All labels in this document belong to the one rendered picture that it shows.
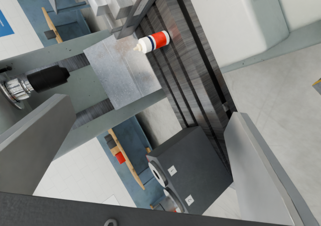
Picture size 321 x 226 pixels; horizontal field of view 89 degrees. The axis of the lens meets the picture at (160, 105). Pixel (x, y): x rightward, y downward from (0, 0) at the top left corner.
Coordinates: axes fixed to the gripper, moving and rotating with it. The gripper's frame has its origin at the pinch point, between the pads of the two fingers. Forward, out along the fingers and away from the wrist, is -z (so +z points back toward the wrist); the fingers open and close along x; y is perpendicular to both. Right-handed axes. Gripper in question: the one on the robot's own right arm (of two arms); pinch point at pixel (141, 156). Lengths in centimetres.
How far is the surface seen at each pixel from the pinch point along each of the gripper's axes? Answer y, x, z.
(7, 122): 15.9, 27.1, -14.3
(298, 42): 15, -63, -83
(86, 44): 22, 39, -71
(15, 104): 16.5, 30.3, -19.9
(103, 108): 46, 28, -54
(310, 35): 11, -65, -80
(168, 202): 47, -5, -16
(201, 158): 38.3, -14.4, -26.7
